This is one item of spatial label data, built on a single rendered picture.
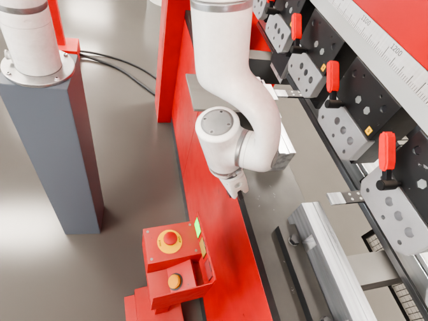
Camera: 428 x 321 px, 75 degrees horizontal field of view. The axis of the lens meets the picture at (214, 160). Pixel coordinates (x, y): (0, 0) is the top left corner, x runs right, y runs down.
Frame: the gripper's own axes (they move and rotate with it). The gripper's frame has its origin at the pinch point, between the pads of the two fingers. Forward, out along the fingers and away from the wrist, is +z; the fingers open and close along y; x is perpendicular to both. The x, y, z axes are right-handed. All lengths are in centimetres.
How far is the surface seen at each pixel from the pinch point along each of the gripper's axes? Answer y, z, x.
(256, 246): -14.8, 7.2, 2.0
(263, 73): 61, 34, -53
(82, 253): 42, 68, 75
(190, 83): 38.8, -5.5, -8.0
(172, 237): -0.6, 5.0, 21.2
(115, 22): 269, 93, -12
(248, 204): -3.2, 8.1, -2.8
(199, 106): 27.7, -5.9, -5.6
